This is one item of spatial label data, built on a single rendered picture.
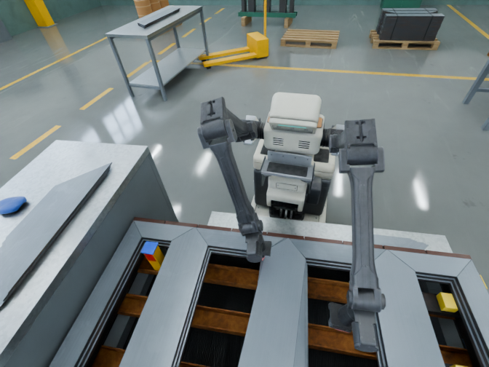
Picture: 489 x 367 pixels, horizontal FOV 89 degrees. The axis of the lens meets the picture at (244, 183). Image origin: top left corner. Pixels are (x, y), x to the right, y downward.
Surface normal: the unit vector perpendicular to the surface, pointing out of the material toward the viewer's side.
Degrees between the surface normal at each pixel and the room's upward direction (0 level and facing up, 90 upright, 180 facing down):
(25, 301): 0
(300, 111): 42
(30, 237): 0
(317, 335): 0
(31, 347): 90
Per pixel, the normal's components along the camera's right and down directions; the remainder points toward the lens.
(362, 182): -0.25, -0.08
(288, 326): -0.05, -0.70
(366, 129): -0.24, -0.33
